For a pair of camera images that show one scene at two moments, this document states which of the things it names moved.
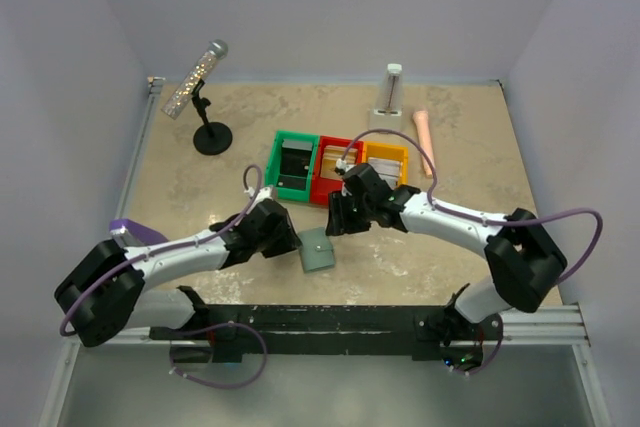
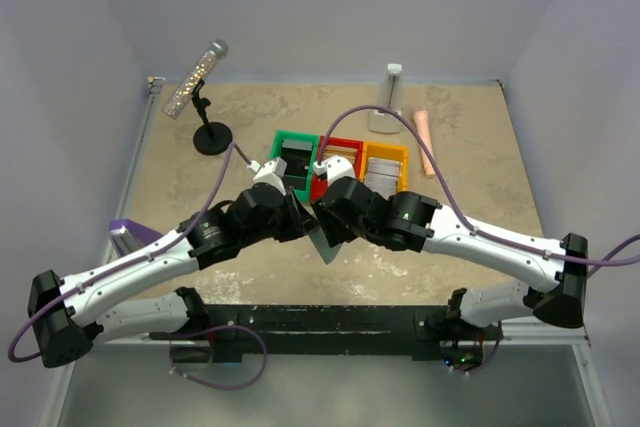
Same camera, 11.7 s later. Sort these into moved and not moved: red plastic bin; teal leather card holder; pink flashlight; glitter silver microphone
Moved: teal leather card holder
Not moved: red plastic bin; glitter silver microphone; pink flashlight
